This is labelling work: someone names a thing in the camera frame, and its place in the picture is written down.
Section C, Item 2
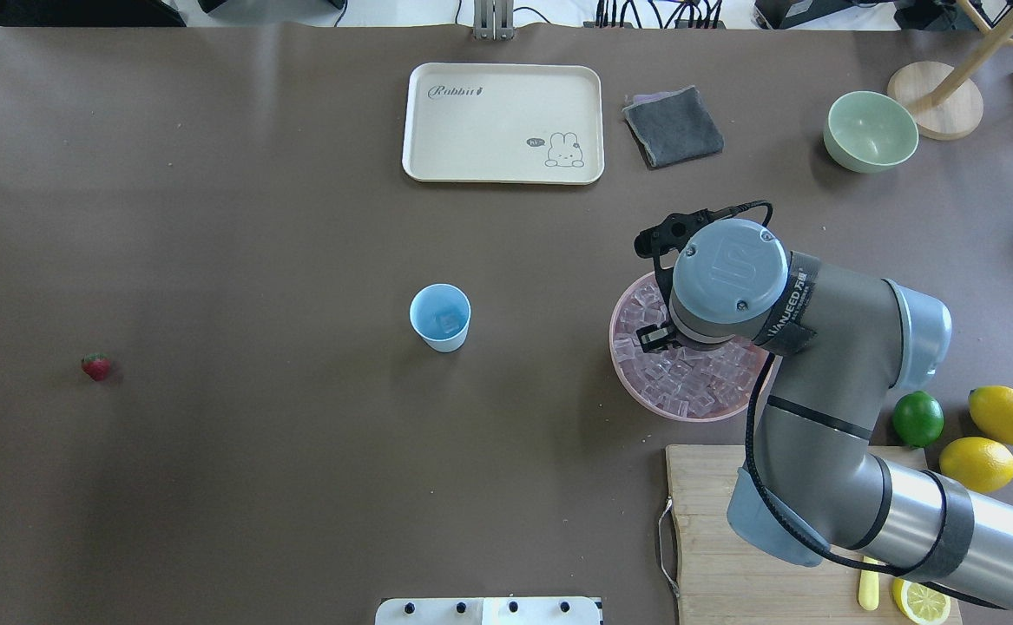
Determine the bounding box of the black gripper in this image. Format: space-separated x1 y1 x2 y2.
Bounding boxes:
636 320 688 353

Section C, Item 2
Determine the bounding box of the light blue cup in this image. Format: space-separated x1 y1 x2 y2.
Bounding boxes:
408 282 471 353

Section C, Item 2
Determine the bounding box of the red strawberry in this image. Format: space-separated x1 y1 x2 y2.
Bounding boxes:
79 351 113 381

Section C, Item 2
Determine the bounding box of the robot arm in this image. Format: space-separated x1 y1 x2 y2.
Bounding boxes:
634 211 1013 612

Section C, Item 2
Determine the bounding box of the pink bowl of ice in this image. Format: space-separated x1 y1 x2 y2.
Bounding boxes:
608 274 768 423

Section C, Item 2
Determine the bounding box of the grey folded cloth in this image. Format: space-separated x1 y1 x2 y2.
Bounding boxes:
622 84 725 169

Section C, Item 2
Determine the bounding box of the wooden cutting board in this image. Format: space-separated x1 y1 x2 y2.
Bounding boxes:
659 444 964 625

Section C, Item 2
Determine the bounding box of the cream rabbit tray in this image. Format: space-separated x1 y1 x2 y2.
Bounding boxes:
402 62 605 186

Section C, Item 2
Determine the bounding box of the green lime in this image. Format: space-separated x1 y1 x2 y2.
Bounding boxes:
891 391 945 448

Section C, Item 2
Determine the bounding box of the green bowl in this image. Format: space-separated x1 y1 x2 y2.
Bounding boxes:
822 91 920 174

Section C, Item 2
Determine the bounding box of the wooden mug tree stand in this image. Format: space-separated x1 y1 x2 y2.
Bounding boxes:
886 1 1013 140

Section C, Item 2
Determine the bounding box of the lemon half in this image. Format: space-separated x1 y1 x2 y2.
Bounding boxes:
890 578 953 624

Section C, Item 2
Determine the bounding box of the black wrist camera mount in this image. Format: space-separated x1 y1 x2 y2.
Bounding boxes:
633 201 773 301

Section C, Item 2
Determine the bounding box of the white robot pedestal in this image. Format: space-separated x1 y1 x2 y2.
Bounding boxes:
374 595 605 624

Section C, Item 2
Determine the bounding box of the aluminium frame post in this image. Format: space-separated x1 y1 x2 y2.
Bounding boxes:
473 0 516 41

